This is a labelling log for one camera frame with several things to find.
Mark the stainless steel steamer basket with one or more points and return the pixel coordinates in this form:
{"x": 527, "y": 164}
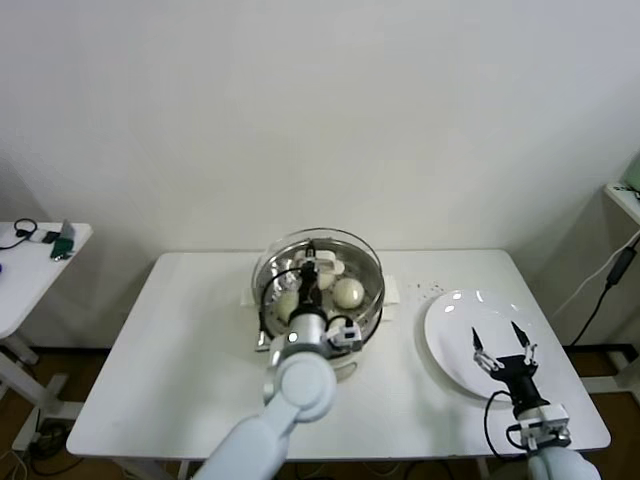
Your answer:
{"x": 375, "y": 307}

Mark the white side table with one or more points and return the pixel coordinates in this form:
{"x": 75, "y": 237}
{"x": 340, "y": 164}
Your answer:
{"x": 30, "y": 290}

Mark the white shelf table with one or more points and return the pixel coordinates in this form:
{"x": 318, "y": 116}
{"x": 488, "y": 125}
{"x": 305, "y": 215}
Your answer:
{"x": 625, "y": 200}

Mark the white round plate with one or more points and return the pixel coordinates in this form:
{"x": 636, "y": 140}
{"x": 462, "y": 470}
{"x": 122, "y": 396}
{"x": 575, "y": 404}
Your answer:
{"x": 450, "y": 330}

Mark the pale right robot arm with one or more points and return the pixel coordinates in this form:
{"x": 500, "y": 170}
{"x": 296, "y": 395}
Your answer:
{"x": 560, "y": 462}

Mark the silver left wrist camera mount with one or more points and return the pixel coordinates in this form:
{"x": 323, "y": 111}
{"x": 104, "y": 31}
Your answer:
{"x": 345, "y": 335}

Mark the white steamed baozi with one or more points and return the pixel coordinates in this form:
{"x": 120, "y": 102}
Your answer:
{"x": 289, "y": 304}
{"x": 347, "y": 293}
{"x": 327, "y": 280}

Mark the small white and black device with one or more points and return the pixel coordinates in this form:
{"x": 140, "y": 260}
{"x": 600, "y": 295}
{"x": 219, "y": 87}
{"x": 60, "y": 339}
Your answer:
{"x": 36, "y": 237}

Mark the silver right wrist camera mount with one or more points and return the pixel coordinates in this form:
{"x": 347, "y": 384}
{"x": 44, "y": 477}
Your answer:
{"x": 542, "y": 427}

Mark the pale left robot arm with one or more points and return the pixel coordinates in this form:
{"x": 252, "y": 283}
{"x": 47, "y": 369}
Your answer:
{"x": 300, "y": 385}

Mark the mint green appliance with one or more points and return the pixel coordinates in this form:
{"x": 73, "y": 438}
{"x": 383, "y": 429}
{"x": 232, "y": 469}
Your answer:
{"x": 634, "y": 172}

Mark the round glass pot lid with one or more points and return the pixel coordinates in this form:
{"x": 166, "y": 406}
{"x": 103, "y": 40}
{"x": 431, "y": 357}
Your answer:
{"x": 332, "y": 262}

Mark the white table leg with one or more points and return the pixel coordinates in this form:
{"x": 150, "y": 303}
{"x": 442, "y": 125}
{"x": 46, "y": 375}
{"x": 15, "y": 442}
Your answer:
{"x": 183, "y": 471}
{"x": 484, "y": 470}

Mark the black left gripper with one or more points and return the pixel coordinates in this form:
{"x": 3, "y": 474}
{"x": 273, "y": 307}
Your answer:
{"x": 311, "y": 287}

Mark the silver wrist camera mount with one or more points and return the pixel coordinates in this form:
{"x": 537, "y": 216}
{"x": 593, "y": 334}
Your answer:
{"x": 345, "y": 335}
{"x": 542, "y": 427}

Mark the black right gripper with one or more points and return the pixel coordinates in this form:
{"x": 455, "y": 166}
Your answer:
{"x": 517, "y": 382}

